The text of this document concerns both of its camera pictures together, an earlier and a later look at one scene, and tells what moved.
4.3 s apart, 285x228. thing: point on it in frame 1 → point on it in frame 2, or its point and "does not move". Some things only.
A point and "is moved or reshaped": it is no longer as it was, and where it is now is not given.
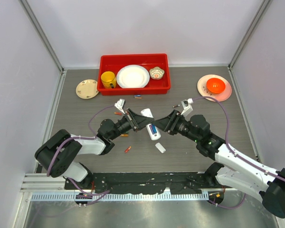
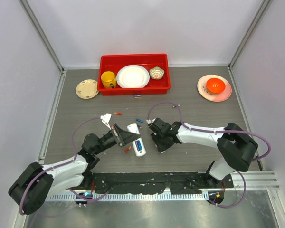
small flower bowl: (156, 73) does not move
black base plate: (147, 182) does not move
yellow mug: (108, 80) does not move
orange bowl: (215, 85) does not move
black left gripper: (138, 121) → (123, 137)
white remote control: (153, 130) → (138, 145)
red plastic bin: (136, 74) does not move
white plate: (133, 76) does not move
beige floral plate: (87, 89) does not move
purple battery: (150, 126) is moved or reshaped
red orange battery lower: (128, 149) does not move
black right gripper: (169, 123) → (161, 147)
